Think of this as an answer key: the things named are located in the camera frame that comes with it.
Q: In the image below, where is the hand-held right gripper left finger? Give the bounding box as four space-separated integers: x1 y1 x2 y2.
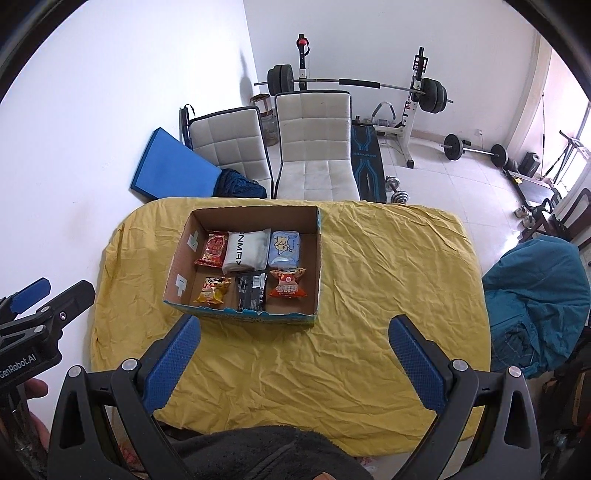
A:
46 316 202 480

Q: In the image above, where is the dark wooden chair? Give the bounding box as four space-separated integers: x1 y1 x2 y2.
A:
522 188 591 245

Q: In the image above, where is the red snack packet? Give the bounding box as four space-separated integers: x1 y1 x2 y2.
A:
194 232 230 269

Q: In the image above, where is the short barbell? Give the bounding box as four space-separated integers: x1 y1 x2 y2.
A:
438 134 509 167

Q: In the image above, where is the dark blue bag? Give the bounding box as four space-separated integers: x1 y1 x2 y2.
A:
213 169 269 199

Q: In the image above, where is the black speaker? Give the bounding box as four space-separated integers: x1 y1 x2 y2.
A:
519 153 542 178

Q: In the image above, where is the black and blue weight bench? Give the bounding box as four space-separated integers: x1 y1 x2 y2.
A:
350 121 387 204

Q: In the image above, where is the white barbell rack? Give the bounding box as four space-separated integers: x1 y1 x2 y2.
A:
295 34 439 169

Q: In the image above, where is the cardboard box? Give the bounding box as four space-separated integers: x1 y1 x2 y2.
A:
163 205 322 328

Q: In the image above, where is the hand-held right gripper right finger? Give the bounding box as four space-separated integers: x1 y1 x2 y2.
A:
388 315 542 480

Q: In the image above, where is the blue foam mat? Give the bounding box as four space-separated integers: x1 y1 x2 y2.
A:
129 128 222 203

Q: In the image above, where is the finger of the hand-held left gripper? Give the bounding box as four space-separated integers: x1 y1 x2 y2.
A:
0 277 52 319
18 280 97 333

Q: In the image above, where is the yellow snack packet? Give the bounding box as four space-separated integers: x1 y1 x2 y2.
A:
193 276 233 308

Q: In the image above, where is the black tripod stand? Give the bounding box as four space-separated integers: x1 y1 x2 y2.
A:
542 131 591 185

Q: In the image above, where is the long barbell with black plates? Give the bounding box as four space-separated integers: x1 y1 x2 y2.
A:
254 65 454 114

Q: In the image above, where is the black packet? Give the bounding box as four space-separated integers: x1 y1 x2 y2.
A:
235 271 268 313

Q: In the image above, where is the person's dark fleece top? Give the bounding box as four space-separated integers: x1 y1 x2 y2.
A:
178 425 375 480

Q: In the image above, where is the pair of shoes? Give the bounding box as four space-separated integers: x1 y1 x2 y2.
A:
513 205 539 229

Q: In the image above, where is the black treadmill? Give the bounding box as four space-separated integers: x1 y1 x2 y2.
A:
505 168 561 208

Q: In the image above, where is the person's left hand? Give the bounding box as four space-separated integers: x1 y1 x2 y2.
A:
21 377 52 460

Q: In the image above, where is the orange snack packet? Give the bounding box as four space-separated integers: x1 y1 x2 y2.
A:
267 267 308 300

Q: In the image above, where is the light blue tissue packet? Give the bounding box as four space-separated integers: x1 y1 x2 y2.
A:
268 230 302 270

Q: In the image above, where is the yellow tablecloth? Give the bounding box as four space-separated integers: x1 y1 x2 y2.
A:
90 196 493 459

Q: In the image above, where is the white soft packet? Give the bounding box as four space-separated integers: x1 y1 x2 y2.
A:
222 229 271 272

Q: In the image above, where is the white padded chair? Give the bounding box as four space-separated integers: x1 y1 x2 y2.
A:
187 106 274 197
273 91 361 201

